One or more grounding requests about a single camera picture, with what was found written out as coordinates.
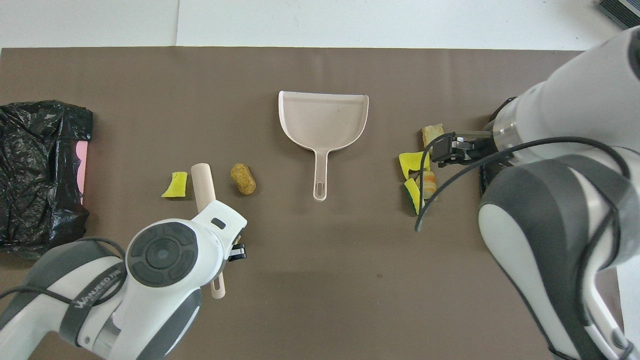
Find pink bin with black bag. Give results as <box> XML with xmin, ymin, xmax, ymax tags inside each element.
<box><xmin>0</xmin><ymin>100</ymin><xmax>94</xmax><ymax>260</ymax></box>

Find tan lump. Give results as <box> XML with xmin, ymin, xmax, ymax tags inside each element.
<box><xmin>421</xmin><ymin>123</ymin><xmax>445</xmax><ymax>148</ymax></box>

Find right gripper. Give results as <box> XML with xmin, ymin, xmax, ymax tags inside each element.
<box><xmin>431</xmin><ymin>133</ymin><xmax>496</xmax><ymax>165</ymax></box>

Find dark grey ribbed device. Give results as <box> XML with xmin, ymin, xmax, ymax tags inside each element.
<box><xmin>597</xmin><ymin>0</ymin><xmax>640</xmax><ymax>43</ymax></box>

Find brown potato-shaped lump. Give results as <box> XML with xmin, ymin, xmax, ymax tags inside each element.
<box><xmin>230</xmin><ymin>163</ymin><xmax>257</xmax><ymax>195</ymax></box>

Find yellow sponge with green backing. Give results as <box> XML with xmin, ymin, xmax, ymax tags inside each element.
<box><xmin>404</xmin><ymin>178</ymin><xmax>426</xmax><ymax>216</ymax></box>

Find orange striped croissant toy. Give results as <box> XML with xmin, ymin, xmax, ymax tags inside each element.
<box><xmin>417</xmin><ymin>171</ymin><xmax>439</xmax><ymax>202</ymax></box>

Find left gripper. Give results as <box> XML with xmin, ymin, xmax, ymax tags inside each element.
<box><xmin>193</xmin><ymin>200</ymin><xmax>248</xmax><ymax>262</ymax></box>

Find notched yellow sponge piece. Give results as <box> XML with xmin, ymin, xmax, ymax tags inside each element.
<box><xmin>398</xmin><ymin>151</ymin><xmax>431</xmax><ymax>180</ymax></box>

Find beige plastic dustpan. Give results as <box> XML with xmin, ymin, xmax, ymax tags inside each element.
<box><xmin>278</xmin><ymin>90</ymin><xmax>370</xmax><ymax>202</ymax></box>

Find small yellow sponge piece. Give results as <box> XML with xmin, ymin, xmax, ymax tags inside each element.
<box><xmin>161</xmin><ymin>171</ymin><xmax>189</xmax><ymax>199</ymax></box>

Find brown paper table mat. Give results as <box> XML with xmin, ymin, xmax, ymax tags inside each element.
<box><xmin>0</xmin><ymin>47</ymin><xmax>623</xmax><ymax>360</ymax></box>

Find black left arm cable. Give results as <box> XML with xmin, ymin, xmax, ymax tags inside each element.
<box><xmin>0</xmin><ymin>236</ymin><xmax>126</xmax><ymax>313</ymax></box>

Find beige hand brush black bristles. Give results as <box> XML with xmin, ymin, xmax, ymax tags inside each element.
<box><xmin>191</xmin><ymin>163</ymin><xmax>227</xmax><ymax>300</ymax></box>

